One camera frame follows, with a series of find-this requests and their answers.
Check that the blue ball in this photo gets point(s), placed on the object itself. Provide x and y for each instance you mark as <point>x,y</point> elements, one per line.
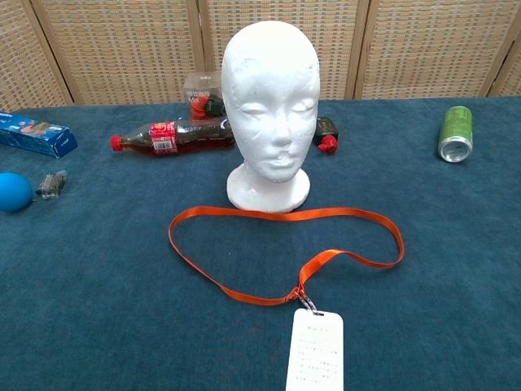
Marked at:
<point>14,191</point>

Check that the small metal clip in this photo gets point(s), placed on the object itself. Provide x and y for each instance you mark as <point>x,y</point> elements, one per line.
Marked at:
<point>51,185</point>

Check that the blue table cloth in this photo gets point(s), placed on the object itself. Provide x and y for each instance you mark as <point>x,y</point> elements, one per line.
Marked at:
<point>102,285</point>

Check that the white badge card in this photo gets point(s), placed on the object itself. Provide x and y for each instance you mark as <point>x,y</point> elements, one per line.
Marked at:
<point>315,350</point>

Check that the white mannequin head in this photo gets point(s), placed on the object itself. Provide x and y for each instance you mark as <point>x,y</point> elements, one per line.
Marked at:
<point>270,102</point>

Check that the black and red small gadget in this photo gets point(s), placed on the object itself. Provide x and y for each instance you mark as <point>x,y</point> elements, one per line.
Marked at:
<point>327,127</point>

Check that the clear plastic box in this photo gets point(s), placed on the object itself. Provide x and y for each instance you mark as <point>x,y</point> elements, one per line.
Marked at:
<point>197,91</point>

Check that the woven folding screen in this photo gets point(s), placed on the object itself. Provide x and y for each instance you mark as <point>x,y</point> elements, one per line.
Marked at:
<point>122,49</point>

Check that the blue cookie box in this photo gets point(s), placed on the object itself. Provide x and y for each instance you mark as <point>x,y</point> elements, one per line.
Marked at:
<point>32,136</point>

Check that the green drink can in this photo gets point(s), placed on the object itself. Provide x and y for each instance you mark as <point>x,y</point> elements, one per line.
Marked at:
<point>456,130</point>

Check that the cola bottle with red cap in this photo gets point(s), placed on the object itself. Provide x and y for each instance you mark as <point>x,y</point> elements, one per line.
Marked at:
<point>163,138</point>

